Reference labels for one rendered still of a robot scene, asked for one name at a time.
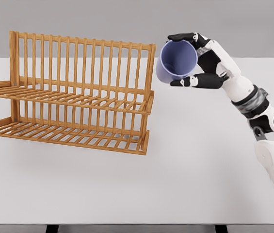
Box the lavender plastic cup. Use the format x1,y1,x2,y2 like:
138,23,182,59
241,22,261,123
155,40,198,84

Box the wooden two-tier slatted rack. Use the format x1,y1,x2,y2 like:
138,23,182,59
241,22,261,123
0,30,157,156

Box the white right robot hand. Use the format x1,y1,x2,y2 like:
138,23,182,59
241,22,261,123
167,32,243,90

